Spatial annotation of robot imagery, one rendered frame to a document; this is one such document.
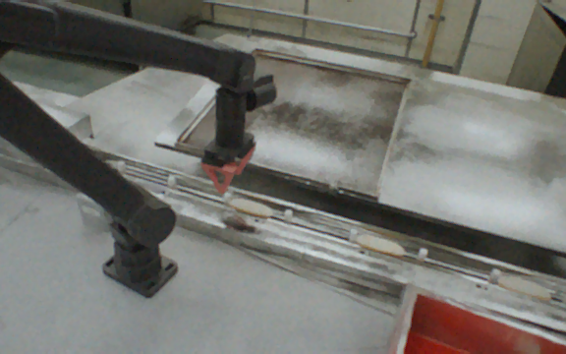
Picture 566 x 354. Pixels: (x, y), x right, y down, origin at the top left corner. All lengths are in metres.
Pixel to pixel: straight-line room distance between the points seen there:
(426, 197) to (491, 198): 0.15
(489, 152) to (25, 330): 1.04
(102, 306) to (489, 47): 3.87
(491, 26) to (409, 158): 3.20
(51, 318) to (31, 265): 0.14
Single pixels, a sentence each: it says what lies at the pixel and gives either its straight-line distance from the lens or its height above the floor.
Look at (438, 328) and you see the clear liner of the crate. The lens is 0.75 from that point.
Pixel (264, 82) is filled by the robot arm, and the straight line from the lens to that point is 0.81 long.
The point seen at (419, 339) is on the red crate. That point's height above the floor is 0.82.
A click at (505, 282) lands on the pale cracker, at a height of 0.86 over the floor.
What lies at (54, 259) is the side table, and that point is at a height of 0.82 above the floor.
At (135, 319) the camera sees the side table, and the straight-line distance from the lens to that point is 0.77.
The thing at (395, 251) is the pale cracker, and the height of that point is 0.86.
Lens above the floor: 1.43
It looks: 36 degrees down
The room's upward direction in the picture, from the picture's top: 5 degrees clockwise
